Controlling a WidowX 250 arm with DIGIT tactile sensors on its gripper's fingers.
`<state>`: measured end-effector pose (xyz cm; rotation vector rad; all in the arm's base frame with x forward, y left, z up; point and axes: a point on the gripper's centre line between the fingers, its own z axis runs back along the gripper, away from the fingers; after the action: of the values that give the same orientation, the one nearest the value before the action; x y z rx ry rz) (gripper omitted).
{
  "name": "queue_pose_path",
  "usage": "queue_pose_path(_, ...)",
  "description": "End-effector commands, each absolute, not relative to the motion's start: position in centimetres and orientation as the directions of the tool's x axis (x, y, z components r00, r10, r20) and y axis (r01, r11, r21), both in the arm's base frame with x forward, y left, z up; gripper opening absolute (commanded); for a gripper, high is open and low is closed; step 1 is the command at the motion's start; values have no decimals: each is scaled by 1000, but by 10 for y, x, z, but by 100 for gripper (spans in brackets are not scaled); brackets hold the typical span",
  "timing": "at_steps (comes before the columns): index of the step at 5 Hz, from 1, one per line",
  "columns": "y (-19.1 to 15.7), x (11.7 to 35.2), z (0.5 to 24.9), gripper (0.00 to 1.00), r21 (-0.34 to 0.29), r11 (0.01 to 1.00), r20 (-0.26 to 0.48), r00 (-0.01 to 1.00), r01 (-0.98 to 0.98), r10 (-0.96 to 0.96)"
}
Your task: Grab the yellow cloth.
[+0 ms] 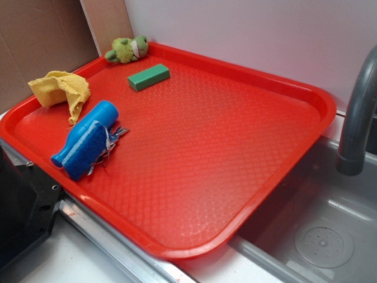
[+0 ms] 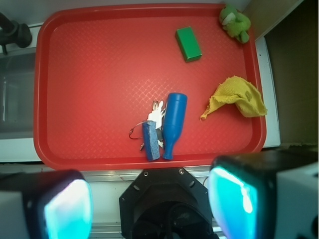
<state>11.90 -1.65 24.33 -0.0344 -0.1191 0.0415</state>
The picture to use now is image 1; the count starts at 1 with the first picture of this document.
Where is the metal rail strip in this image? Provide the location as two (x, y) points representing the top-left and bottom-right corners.
(0, 138), (195, 283)

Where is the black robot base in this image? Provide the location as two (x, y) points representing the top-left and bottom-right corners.
(1, 149), (62, 271)

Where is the green plush frog toy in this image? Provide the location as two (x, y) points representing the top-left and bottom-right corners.
(105, 35), (148, 64)

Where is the round sink drain cover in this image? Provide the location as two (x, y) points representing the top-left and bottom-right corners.
(295, 224), (354, 268)

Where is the yellow cloth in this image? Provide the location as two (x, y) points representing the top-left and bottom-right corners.
(28, 71), (91, 126)

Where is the grey plastic sink basin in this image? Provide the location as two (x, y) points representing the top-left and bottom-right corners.
(230, 138), (376, 282)

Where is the grey sink faucet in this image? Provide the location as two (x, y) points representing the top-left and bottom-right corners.
(336, 47), (376, 176)

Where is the green rectangular block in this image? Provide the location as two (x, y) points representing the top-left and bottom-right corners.
(127, 64), (170, 91)

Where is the red plastic tray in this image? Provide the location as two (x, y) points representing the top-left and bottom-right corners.
(1, 43), (336, 260)

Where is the blue plastic bottle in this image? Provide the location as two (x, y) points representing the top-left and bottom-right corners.
(51, 100), (119, 167)

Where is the brown cardboard panel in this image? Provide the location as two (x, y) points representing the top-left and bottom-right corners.
(1, 1), (133, 113)

